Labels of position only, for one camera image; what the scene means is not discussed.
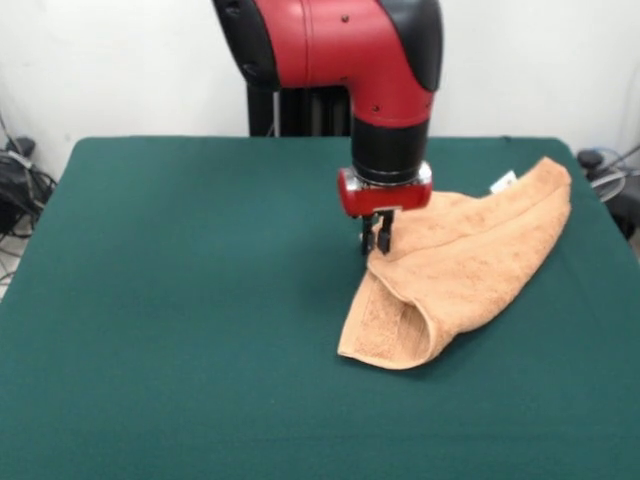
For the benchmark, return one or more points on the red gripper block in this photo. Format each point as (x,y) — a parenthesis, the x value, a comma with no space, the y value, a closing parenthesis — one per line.
(385,197)

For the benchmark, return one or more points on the tan terry towel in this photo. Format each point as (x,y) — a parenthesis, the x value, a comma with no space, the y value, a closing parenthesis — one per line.
(475,260)

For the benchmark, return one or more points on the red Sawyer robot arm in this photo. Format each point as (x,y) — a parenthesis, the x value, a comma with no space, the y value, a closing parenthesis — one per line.
(350,50)

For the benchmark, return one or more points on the dark green table cloth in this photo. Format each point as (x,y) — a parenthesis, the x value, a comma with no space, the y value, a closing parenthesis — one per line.
(175,300)

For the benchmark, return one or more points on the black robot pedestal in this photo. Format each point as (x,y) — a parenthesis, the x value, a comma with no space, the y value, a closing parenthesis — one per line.
(260,115)

